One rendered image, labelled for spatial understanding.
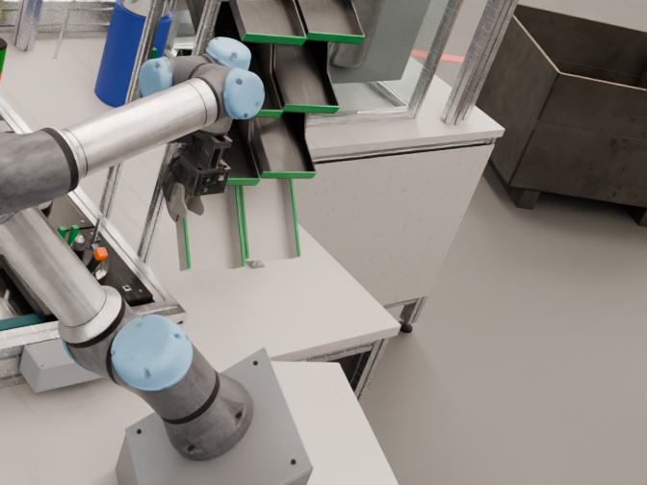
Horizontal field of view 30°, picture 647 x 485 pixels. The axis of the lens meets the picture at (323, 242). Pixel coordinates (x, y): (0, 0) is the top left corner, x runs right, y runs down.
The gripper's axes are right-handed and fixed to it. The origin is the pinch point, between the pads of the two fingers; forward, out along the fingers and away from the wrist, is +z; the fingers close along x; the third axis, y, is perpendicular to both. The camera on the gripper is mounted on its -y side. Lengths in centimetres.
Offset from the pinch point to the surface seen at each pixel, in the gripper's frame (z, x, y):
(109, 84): 31, 48, -97
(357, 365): 51, 65, 2
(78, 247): 20.4, -5.4, -18.6
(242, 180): 2.7, 23.6, -10.8
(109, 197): 25.4, 14.6, -40.0
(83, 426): 37.4, -16.8, 11.8
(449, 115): 34, 159, -73
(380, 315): 37, 67, 1
